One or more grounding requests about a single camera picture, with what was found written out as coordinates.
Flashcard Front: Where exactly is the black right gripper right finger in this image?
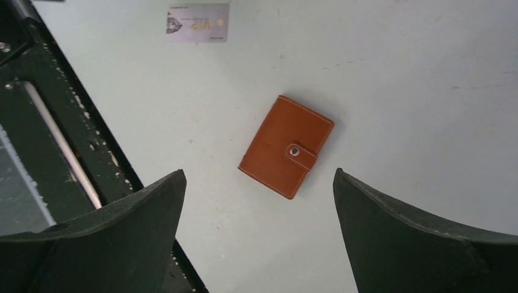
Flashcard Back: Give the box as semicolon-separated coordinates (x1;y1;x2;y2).
333;169;517;292

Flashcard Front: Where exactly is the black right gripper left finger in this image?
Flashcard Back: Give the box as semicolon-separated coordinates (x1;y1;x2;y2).
1;170;187;292

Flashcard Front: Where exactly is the brown leather card holder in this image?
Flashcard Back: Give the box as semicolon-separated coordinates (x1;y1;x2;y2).
238;95;334;200

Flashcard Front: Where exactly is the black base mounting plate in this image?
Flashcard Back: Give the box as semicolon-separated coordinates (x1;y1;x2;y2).
1;1;206;292

